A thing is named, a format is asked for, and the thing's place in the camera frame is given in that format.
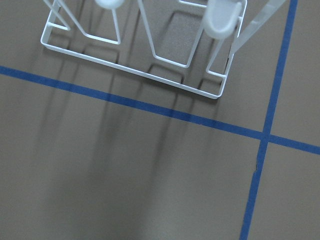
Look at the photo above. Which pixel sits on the white wire cup rack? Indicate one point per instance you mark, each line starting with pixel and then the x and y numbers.
pixel 221 19

